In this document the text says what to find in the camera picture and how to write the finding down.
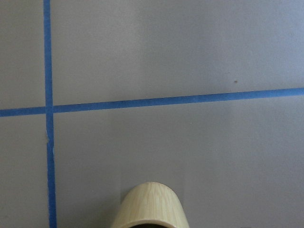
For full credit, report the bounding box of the light wooden cup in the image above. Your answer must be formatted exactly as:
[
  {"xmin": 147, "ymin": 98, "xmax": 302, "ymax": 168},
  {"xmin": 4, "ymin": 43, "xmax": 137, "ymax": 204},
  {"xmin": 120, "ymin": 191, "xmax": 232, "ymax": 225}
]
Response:
[{"xmin": 111, "ymin": 182, "xmax": 189, "ymax": 228}]

